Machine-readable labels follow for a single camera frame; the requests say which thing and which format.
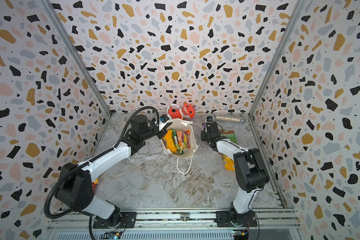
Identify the green snack packet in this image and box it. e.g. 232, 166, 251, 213
220, 130, 238, 144

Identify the orange snack stick packet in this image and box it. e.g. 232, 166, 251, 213
180, 130, 191, 150

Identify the green Fox's candy packet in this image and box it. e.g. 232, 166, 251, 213
171, 129, 183, 152

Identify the yellow chips packet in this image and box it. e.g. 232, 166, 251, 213
222, 154, 235, 171

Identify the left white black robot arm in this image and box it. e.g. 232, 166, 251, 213
44, 113, 171, 227

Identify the yellow snack bar packet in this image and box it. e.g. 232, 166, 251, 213
163, 130, 177, 154

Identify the red shark plush toy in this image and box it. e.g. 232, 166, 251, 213
167, 103, 196, 120

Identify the clear glitter plastic bottle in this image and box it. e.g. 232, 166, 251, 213
216, 115, 246, 124

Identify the yellow plush toy red dress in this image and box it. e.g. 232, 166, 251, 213
92, 179, 99, 190

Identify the green circuit board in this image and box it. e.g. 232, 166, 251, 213
103, 232, 123, 240

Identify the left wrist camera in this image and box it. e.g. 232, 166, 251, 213
159, 114, 171, 126

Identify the left corner aluminium post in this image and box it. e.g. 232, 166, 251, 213
40, 1, 112, 118

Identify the corner aluminium post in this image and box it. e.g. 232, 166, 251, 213
249, 0, 307, 119
40, 1, 112, 118

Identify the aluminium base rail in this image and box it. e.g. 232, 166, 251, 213
44, 209, 305, 240

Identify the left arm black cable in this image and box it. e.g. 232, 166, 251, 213
43, 106, 160, 220

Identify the right corner aluminium post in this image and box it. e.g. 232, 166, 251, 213
249, 0, 307, 119

